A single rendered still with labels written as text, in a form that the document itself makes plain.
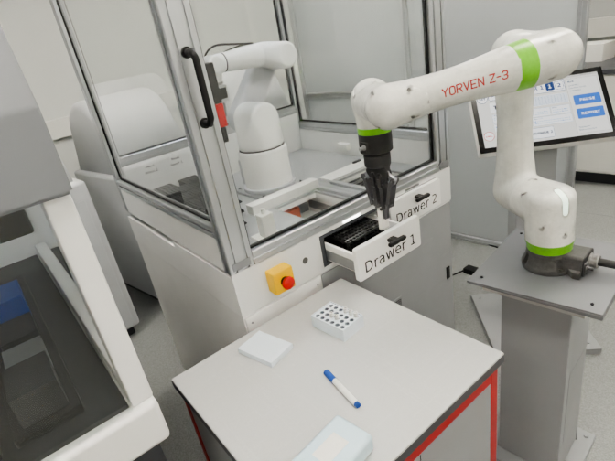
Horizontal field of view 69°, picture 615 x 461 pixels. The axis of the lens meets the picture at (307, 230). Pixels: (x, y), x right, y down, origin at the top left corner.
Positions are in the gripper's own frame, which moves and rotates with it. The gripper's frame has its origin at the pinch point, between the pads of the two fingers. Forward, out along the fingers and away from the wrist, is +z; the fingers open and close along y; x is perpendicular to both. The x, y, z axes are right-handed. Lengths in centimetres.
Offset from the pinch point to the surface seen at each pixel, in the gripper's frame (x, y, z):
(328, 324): -29.5, 4.2, 19.3
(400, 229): 8.1, -1.1, 7.4
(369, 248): -6.1, -1.0, 7.9
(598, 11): 358, -85, -24
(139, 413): -81, 7, 9
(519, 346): 23, 31, 47
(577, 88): 111, 6, -14
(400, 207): 25.3, -16.0, 9.8
